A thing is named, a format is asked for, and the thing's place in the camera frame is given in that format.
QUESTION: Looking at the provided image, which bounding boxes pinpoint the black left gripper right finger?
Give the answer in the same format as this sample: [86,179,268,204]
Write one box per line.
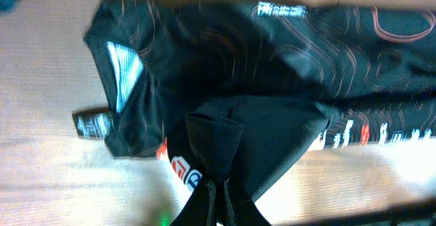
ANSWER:
[223,178,270,226]

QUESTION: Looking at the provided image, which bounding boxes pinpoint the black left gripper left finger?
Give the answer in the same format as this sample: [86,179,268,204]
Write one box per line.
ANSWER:
[170,178,217,226]

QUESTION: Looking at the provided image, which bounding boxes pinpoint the black orange patterned jersey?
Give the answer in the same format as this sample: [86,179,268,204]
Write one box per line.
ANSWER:
[73,0,435,199]

